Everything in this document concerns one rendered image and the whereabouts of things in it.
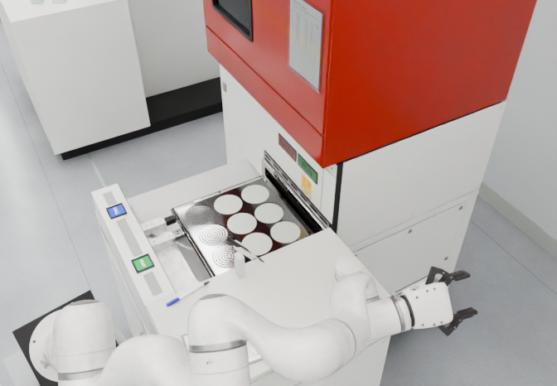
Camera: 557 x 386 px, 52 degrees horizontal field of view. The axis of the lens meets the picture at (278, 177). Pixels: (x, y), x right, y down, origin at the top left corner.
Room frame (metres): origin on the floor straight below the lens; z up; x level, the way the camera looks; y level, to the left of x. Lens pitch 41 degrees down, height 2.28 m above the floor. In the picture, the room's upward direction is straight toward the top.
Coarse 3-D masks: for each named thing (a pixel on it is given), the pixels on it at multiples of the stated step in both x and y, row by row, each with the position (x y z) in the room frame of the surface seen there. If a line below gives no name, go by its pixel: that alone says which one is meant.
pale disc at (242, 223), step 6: (234, 216) 1.38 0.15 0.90; (240, 216) 1.38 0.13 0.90; (246, 216) 1.38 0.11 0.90; (252, 216) 1.38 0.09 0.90; (228, 222) 1.36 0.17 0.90; (234, 222) 1.36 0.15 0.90; (240, 222) 1.36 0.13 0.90; (246, 222) 1.36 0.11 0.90; (252, 222) 1.36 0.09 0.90; (234, 228) 1.33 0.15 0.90; (240, 228) 1.33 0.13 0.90; (246, 228) 1.33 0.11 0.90; (252, 228) 1.33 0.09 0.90
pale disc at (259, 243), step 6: (252, 234) 1.30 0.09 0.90; (258, 234) 1.30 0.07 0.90; (264, 234) 1.30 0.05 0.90; (246, 240) 1.27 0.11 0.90; (252, 240) 1.27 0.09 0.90; (258, 240) 1.27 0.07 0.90; (264, 240) 1.27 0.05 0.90; (270, 240) 1.27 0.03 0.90; (246, 246) 1.25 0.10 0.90; (252, 246) 1.25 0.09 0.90; (258, 246) 1.25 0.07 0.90; (264, 246) 1.25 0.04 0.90; (270, 246) 1.25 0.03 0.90; (252, 252) 1.22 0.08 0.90; (258, 252) 1.22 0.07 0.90; (264, 252) 1.22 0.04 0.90
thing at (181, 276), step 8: (160, 232) 1.33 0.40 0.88; (168, 248) 1.25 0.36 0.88; (176, 248) 1.25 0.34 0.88; (160, 256) 1.22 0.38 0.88; (168, 256) 1.22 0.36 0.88; (176, 256) 1.22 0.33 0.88; (168, 264) 1.19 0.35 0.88; (176, 264) 1.19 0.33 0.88; (184, 264) 1.19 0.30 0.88; (168, 272) 1.16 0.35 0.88; (176, 272) 1.16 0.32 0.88; (184, 272) 1.16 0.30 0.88; (176, 280) 1.12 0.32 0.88; (184, 280) 1.12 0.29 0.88; (192, 280) 1.12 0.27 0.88; (176, 288) 1.09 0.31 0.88
